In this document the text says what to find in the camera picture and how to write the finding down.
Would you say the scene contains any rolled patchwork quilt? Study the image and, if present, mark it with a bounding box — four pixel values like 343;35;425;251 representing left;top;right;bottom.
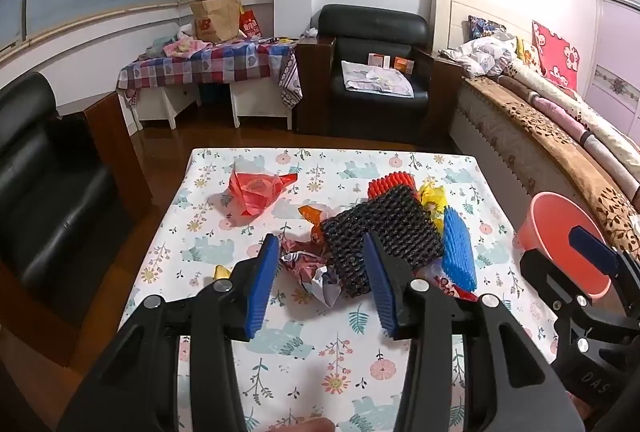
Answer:
502;60;640;183

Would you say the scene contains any orange plastic wrapper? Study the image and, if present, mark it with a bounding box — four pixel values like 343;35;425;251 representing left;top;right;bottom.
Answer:
298;205;331;243

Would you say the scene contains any yellow plastic wrapper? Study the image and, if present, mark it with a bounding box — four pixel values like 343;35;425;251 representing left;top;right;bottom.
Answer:
419;179;448;233

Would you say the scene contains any black leather sofa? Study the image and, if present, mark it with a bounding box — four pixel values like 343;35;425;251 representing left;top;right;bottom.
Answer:
0;72;153;363

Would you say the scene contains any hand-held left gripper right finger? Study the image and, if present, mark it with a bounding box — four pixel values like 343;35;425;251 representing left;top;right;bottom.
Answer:
362;231;586;432

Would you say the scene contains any floral bear print tablecloth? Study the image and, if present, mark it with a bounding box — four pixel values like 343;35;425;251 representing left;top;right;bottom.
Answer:
117;147;561;432

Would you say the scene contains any red flower pillow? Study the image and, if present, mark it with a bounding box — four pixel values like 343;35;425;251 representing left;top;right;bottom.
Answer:
531;20;581;88

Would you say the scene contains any black leather armchair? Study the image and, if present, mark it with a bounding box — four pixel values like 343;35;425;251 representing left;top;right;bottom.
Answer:
295;4;463;143

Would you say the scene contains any lilac wardrobe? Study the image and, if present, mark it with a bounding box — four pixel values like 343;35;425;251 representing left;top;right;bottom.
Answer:
587;0;640;153

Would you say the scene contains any plaid tablecloth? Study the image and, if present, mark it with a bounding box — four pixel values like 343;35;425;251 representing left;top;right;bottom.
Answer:
116;40;303;110

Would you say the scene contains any blue floral pillow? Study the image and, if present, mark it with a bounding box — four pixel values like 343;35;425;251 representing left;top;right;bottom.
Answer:
467;16;508;38

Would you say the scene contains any pink cloth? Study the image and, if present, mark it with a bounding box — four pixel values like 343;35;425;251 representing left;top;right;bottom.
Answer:
162;37;213;58

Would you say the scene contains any white wooden desk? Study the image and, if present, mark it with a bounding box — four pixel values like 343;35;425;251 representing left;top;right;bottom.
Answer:
127;82;293;131

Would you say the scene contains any yellow pillow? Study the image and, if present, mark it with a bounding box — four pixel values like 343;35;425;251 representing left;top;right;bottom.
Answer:
515;37;541;68

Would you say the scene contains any brown leaf pattern blanket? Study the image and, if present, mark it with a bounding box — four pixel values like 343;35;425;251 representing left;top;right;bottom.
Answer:
462;75;640;263

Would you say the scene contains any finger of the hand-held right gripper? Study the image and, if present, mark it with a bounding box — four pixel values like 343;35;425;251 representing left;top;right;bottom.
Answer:
520;251;608;345
570;226;640;313

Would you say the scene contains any black foam net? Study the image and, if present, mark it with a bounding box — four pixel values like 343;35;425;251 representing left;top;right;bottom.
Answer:
320;186;446;300

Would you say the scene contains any red plastic bag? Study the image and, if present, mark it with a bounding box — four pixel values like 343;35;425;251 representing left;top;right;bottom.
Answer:
227;165;301;225

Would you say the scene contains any pink plastic bucket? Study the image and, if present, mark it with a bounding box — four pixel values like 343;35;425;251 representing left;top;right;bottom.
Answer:
515;192;618;300

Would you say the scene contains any white maroon wrapper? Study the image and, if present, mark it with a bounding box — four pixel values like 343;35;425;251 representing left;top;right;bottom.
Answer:
280;235;346;308

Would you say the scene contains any person's left hand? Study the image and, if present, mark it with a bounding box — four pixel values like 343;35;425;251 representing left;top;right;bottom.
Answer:
287;417;336;432

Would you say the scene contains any pale printed plastic bag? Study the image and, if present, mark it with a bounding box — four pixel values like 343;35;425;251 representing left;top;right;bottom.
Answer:
341;60;415;98

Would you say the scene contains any red gift bag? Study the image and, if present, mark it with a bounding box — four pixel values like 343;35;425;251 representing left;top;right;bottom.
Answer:
239;10;263;38

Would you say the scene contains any red foam net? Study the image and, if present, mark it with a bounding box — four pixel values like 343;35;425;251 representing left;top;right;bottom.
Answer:
367;171;418;203

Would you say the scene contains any crumpled white quilt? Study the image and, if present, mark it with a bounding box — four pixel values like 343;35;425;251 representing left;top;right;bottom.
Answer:
439;35;518;78

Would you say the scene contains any bed with cream headboard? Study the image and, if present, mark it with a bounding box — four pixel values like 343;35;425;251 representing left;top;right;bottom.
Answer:
432;0;640;263

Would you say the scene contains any blue foam net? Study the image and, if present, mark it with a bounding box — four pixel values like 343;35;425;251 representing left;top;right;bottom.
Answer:
441;206;478;293

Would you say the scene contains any brown paper bag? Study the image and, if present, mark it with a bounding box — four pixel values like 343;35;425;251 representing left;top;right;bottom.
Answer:
189;0;243;42

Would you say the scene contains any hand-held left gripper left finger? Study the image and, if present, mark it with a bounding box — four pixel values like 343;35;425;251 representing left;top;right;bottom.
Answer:
57;233;281;432

